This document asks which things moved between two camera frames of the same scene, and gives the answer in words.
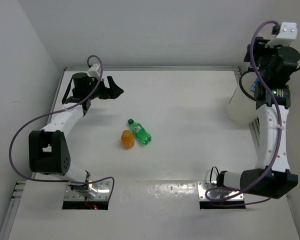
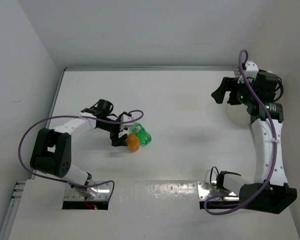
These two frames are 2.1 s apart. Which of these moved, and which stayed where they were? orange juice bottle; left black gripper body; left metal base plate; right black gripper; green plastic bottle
Moved: left black gripper body; orange juice bottle; right black gripper
Stayed: green plastic bottle; left metal base plate
